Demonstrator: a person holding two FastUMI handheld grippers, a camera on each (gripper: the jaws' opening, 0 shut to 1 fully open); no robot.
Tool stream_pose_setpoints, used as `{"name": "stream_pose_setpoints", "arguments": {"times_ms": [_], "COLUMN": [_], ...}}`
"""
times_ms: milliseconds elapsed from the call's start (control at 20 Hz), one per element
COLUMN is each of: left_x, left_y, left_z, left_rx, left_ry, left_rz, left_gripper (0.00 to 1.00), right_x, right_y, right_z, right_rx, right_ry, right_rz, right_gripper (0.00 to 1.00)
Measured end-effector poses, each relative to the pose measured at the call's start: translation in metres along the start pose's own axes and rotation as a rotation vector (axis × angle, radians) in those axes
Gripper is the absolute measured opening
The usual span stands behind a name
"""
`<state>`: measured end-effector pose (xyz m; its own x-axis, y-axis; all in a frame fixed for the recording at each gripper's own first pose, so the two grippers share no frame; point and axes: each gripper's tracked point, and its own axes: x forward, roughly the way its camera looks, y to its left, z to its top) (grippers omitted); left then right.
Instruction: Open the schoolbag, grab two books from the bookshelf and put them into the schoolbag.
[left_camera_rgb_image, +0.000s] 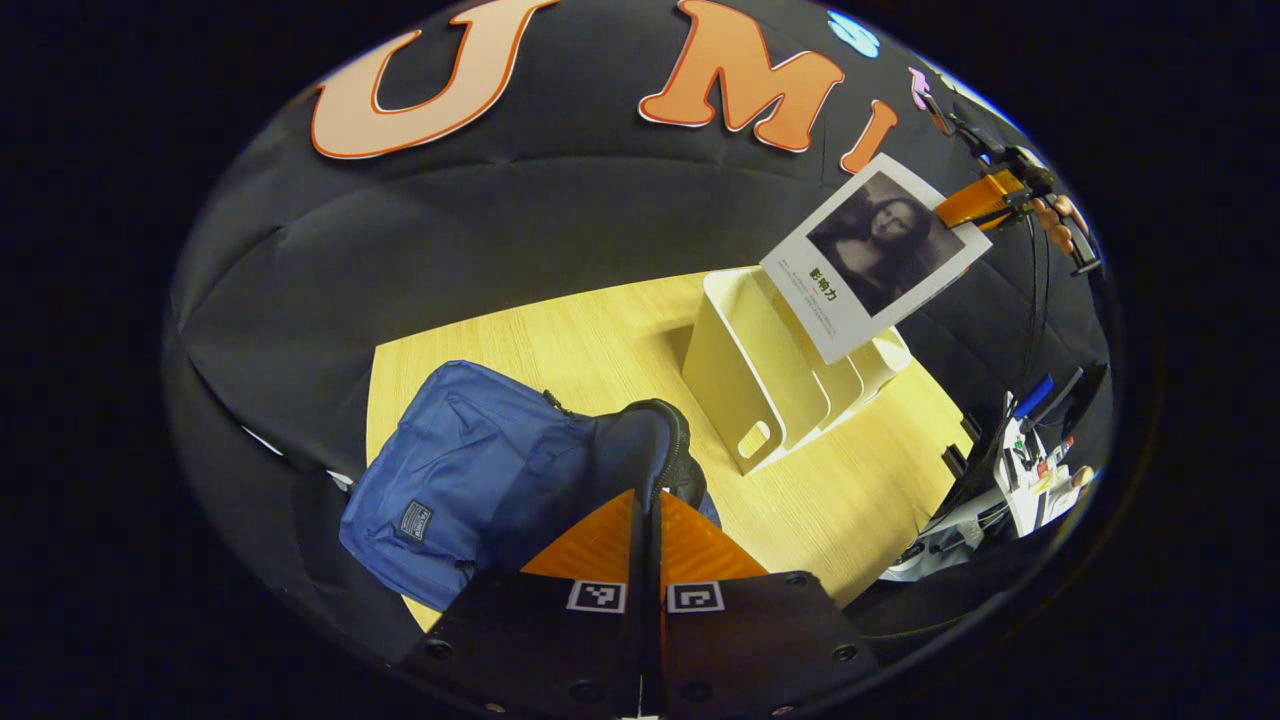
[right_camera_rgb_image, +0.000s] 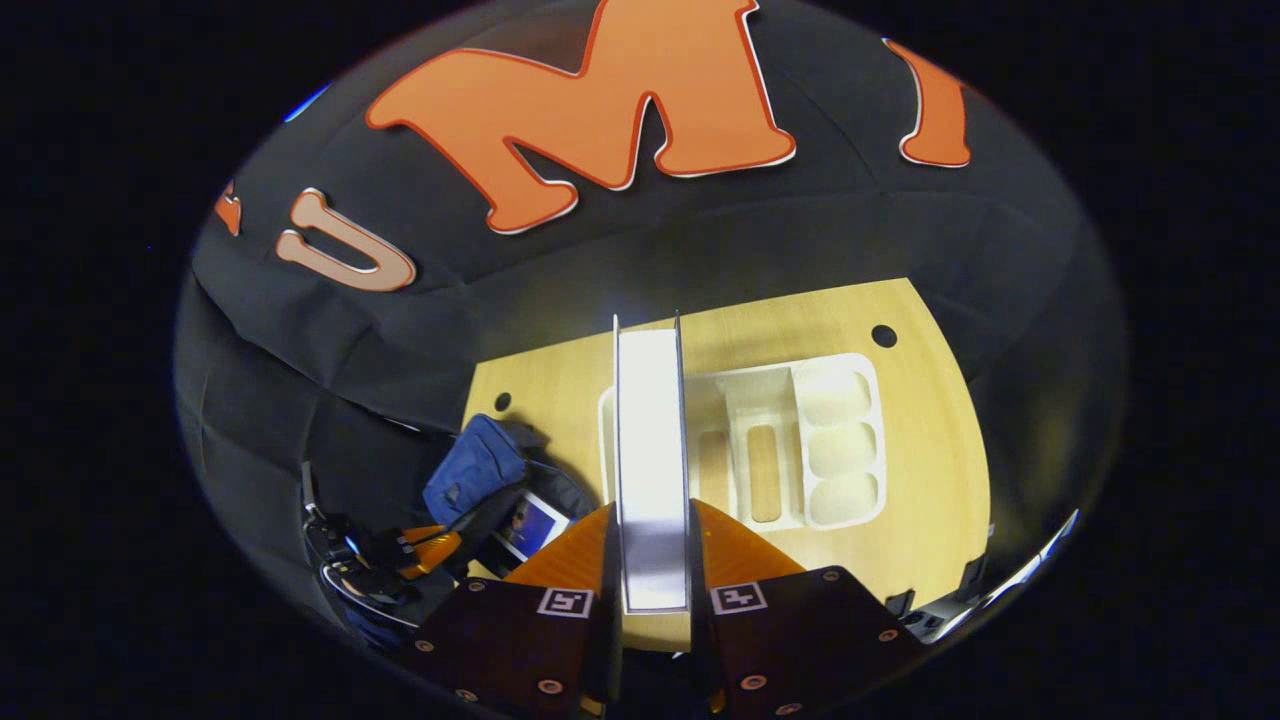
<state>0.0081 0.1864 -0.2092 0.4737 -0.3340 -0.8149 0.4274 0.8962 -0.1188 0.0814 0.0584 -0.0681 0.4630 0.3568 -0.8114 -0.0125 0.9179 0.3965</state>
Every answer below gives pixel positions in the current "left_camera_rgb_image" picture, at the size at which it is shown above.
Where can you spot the white power strip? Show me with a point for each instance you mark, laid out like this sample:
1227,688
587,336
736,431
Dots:
940,545

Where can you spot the white cluttered device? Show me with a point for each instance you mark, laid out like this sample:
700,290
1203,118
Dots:
1040,480

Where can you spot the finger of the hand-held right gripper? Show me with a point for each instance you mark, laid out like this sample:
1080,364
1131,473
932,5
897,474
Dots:
1005,220
980,198

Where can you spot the portrait cover book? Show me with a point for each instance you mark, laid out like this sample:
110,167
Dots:
870,260

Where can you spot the white bookshelf rack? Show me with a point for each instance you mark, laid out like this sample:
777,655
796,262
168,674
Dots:
740,380

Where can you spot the blue schoolbag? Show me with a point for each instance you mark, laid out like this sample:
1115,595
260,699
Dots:
470,470

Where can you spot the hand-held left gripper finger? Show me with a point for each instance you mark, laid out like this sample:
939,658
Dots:
636,650
657,650

